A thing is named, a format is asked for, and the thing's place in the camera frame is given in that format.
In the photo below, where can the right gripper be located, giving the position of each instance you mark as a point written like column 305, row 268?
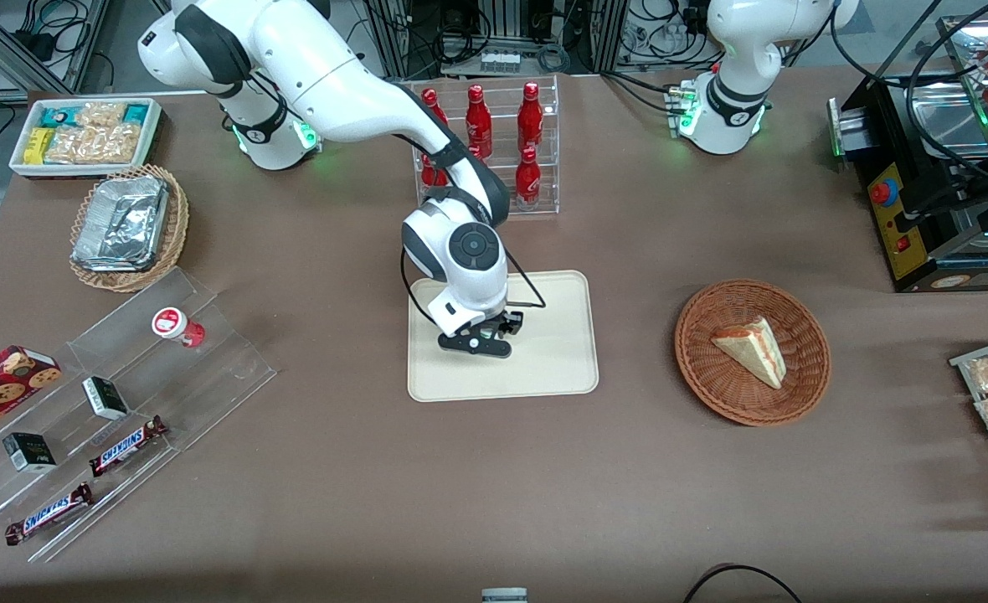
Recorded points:
column 506, row 321

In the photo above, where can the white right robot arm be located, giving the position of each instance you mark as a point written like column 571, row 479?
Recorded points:
column 335, row 84

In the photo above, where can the beige plastic tray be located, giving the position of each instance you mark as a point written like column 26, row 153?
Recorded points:
column 557, row 360

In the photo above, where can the red cola bottle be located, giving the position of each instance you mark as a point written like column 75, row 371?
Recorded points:
column 527, row 177
column 530, row 117
column 432, row 105
column 478, row 121
column 474, row 152
column 432, row 174

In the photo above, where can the clear acrylic bottle rack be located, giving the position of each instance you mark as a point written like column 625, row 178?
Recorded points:
column 544, row 142

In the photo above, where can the brown round wicker basket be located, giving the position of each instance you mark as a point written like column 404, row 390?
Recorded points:
column 712, row 377

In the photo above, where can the wrapped triangle sandwich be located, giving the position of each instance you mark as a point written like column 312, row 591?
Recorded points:
column 753, row 347

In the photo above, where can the white power strip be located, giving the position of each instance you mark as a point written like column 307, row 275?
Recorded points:
column 501, row 61

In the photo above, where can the grey object at table edge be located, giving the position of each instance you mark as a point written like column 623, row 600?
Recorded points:
column 504, row 595

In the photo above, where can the clear stepped acrylic display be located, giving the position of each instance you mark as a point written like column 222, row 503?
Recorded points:
column 209, row 352

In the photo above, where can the red lid yogurt cup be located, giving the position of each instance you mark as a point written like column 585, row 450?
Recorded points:
column 176, row 326

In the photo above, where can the light oval wicker basket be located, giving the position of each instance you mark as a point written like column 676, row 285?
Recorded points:
column 177, row 226

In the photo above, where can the snickers bar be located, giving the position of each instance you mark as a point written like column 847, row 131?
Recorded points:
column 48, row 512
column 128, row 445

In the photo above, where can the silver foil packets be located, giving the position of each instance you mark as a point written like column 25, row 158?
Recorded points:
column 121, row 222

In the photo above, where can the white snack bin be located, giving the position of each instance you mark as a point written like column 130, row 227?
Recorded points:
column 151, row 142

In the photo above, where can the small black box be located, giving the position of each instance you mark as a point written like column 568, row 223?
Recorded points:
column 29, row 452
column 105, row 398

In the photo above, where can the clear rice cracker bag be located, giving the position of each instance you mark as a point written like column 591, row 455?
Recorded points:
column 96, row 144

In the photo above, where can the black machine with red button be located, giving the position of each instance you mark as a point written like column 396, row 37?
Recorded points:
column 921, row 226

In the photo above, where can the yellow snack pack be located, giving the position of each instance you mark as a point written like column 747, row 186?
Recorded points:
column 38, row 145

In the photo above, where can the red cookie box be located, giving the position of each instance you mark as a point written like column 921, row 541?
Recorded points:
column 0, row 389

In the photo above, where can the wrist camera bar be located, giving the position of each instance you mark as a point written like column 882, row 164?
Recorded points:
column 477, row 347

